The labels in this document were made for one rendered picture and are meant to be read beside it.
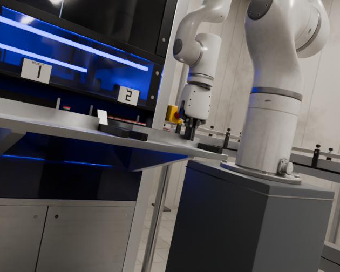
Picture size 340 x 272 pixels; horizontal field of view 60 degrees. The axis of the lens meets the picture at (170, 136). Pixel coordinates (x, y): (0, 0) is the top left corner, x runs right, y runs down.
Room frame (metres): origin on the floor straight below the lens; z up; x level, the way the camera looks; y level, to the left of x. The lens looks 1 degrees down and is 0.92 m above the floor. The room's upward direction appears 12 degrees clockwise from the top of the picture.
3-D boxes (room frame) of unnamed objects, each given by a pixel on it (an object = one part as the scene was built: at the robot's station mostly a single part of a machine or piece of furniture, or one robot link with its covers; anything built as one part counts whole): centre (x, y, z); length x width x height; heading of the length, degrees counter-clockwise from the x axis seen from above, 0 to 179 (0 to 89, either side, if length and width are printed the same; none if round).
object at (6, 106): (0.88, 0.41, 0.90); 0.34 x 0.26 x 0.04; 37
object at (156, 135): (1.05, 0.11, 0.90); 0.34 x 0.26 x 0.04; 38
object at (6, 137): (0.77, 0.42, 0.80); 0.34 x 0.03 x 0.13; 37
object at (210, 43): (0.95, -0.05, 1.17); 0.09 x 0.08 x 0.13; 126
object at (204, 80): (0.95, -0.06, 1.09); 0.09 x 0.08 x 0.03; 127
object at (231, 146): (1.62, -0.14, 0.92); 0.69 x 0.15 x 0.16; 127
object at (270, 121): (0.72, -0.23, 0.95); 0.19 x 0.19 x 0.18
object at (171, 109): (1.33, 0.01, 1.00); 0.08 x 0.07 x 0.07; 37
